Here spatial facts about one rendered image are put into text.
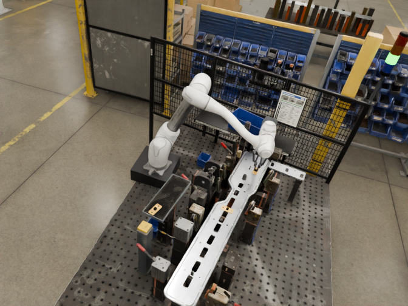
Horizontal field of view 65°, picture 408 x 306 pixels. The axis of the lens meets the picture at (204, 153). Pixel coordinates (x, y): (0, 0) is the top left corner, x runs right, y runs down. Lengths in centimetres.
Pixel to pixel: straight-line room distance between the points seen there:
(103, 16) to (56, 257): 288
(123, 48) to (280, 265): 331
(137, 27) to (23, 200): 237
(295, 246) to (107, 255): 134
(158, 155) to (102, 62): 254
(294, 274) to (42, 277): 203
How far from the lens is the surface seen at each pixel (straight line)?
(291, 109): 280
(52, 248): 331
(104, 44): 468
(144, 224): 188
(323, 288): 246
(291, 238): 260
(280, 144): 283
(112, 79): 486
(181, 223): 196
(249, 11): 888
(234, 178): 243
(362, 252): 377
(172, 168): 270
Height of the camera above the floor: 267
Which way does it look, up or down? 40 degrees down
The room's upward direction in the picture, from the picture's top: 9 degrees clockwise
